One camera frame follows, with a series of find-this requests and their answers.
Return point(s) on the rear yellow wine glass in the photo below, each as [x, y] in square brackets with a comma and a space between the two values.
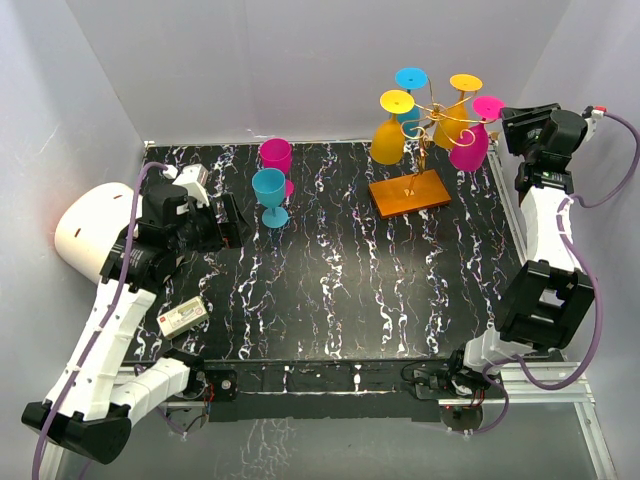
[453, 121]

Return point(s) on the white round container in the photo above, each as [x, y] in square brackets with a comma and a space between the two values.
[89, 228]

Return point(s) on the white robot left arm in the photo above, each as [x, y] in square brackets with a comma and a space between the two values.
[129, 246]

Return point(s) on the small cardboard box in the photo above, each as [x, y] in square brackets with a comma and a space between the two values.
[183, 317]

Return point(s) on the gold wire glass rack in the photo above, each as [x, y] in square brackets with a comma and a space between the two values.
[424, 188]

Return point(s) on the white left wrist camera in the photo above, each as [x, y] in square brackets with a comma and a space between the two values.
[193, 179]

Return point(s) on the pink wine glass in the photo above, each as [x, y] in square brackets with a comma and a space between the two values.
[471, 148]
[277, 153]

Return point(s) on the left yellow wine glass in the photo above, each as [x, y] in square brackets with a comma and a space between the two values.
[387, 145]

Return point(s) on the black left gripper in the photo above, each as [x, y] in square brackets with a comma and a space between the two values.
[232, 232]

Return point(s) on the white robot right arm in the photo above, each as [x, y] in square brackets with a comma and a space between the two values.
[546, 302]

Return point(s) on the yellow wine glass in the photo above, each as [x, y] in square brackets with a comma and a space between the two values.
[387, 145]
[453, 121]

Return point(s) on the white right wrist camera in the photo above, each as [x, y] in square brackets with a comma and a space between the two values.
[591, 115]

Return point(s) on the blue wine glass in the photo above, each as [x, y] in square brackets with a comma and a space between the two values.
[410, 79]
[269, 185]

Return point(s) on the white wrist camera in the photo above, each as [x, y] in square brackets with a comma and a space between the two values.
[591, 115]
[193, 179]

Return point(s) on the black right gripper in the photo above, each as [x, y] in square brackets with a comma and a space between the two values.
[515, 122]

